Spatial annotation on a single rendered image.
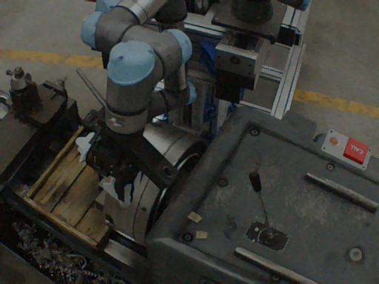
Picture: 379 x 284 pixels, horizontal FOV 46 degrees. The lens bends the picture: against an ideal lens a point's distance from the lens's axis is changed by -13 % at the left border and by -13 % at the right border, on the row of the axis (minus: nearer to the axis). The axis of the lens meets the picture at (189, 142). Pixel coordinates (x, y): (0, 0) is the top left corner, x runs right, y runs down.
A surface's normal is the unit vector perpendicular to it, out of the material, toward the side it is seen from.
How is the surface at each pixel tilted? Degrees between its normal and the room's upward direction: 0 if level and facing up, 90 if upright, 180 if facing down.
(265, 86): 0
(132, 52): 14
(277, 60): 0
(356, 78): 0
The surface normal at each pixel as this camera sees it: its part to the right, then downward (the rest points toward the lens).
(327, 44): 0.01, -0.61
